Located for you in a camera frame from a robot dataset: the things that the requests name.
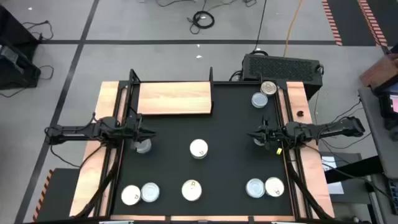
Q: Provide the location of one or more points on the black cabinet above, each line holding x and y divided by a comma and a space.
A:
12, 28

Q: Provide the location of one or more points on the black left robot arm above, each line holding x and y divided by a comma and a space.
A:
77, 132

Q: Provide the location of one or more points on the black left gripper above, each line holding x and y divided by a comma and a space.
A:
135, 130

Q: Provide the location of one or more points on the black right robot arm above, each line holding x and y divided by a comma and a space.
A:
326, 130

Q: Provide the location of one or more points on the black perforated computer case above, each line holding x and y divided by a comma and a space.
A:
280, 68

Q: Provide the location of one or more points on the white paper sheet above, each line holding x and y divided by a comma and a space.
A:
328, 161

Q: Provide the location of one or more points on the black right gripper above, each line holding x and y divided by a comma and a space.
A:
273, 135

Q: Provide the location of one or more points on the brown cardboard box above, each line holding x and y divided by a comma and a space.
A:
381, 70

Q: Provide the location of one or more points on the black monitor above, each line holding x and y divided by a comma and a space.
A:
387, 109

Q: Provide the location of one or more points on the black floor mat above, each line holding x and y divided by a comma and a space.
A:
59, 196

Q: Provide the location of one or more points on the wooden shelf board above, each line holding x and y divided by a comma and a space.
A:
174, 98

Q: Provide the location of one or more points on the green label tuna can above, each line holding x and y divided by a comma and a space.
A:
255, 188
145, 147
150, 192
259, 100

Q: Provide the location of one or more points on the black floor beam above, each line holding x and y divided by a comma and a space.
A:
354, 171

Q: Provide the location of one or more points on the grey side table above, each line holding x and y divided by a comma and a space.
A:
371, 133

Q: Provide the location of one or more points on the blue pink label seafood can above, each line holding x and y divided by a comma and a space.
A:
191, 190
268, 88
257, 142
274, 186
131, 195
198, 147

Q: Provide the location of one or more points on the black equipment case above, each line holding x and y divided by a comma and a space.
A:
18, 74

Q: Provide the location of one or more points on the black metal shelf frame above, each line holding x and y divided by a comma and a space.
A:
211, 74

